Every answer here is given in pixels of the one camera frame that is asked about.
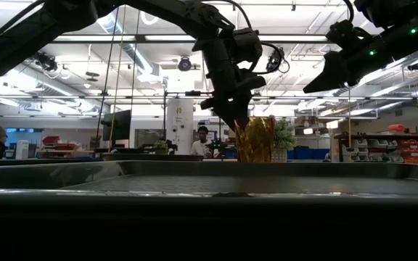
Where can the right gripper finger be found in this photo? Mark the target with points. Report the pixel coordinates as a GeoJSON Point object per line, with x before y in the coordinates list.
{"type": "Point", "coordinates": [323, 83]}

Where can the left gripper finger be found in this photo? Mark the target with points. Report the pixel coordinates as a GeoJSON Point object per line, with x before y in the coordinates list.
{"type": "Point", "coordinates": [244, 107]}
{"type": "Point", "coordinates": [235, 114]}

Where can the amber glass cup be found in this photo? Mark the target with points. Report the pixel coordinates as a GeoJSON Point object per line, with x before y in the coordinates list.
{"type": "Point", "coordinates": [256, 141]}

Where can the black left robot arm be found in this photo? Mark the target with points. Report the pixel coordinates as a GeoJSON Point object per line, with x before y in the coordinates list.
{"type": "Point", "coordinates": [20, 32]}

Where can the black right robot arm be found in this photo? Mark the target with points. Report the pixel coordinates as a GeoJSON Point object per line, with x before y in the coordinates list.
{"type": "Point", "coordinates": [405, 32]}

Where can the black plastic tray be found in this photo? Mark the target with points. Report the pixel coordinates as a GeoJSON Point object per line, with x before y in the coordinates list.
{"type": "Point", "coordinates": [209, 181]}

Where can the green plant in white pot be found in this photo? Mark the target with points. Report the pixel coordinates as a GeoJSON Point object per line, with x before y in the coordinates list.
{"type": "Point", "coordinates": [283, 139]}

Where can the blue storage bins row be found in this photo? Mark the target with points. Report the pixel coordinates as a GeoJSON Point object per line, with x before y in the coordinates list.
{"type": "Point", "coordinates": [308, 153]}

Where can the black monitor screen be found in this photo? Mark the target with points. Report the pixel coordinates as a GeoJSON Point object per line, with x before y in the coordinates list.
{"type": "Point", "coordinates": [118, 125]}

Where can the red plastic bin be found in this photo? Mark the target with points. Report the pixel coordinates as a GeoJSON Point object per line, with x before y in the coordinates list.
{"type": "Point", "coordinates": [51, 140]}

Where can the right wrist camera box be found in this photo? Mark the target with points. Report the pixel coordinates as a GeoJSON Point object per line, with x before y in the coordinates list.
{"type": "Point", "coordinates": [347, 34]}

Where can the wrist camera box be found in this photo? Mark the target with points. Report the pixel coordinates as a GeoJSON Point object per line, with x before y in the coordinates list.
{"type": "Point", "coordinates": [347, 34]}
{"type": "Point", "coordinates": [248, 45]}

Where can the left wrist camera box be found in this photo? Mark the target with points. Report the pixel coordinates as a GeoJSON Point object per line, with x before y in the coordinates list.
{"type": "Point", "coordinates": [248, 45]}

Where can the black ceiling camera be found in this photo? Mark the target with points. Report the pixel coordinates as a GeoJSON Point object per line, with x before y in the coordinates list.
{"type": "Point", "coordinates": [184, 64]}
{"type": "Point", "coordinates": [46, 61]}

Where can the wall rack of small bins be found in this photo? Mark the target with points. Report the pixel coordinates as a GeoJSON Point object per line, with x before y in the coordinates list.
{"type": "Point", "coordinates": [394, 148]}

